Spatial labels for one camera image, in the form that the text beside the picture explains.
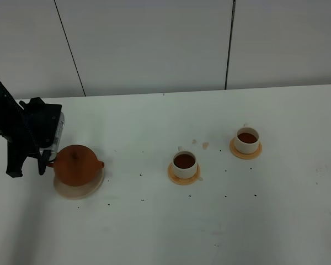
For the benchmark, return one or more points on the near white teacup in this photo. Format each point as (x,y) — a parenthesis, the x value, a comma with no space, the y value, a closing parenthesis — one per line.
(184,164)

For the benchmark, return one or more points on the far white teacup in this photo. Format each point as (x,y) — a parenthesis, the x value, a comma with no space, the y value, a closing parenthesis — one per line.
(246,139)

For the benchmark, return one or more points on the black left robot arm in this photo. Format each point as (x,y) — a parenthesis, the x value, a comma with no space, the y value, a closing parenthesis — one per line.
(6,98)

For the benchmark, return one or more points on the beige round teapot coaster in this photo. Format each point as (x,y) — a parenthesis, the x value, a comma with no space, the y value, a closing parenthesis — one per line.
(79,192)

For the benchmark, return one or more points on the far orange saucer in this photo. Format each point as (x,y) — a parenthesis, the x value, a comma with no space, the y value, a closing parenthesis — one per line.
(244,156)

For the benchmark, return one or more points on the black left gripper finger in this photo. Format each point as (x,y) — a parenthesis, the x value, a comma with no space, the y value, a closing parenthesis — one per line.
(43,161)
(16,156)

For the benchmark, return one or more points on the brown clay teapot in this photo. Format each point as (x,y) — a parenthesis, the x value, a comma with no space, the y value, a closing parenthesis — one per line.
(76,165)

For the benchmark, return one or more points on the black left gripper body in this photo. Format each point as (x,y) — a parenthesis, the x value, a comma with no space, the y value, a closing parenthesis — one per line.
(14,128)

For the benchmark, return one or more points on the white teacup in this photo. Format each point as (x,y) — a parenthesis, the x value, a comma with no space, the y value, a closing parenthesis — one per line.
(184,164)
(246,139)

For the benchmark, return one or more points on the orange saucer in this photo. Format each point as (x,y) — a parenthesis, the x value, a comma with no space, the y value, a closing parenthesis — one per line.
(244,156)
(180,181)

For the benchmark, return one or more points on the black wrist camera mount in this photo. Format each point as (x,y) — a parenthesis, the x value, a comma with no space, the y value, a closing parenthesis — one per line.
(46,122)

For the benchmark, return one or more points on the near orange saucer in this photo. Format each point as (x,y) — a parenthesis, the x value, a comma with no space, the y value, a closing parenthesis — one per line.
(180,181)

